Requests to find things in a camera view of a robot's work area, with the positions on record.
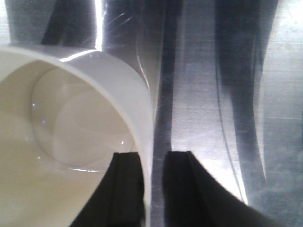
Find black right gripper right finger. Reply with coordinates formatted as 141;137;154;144
163;151;280;227

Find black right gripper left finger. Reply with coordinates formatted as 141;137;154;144
71;152;144;227

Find white round plastic bin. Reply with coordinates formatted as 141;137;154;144
0;45;153;227

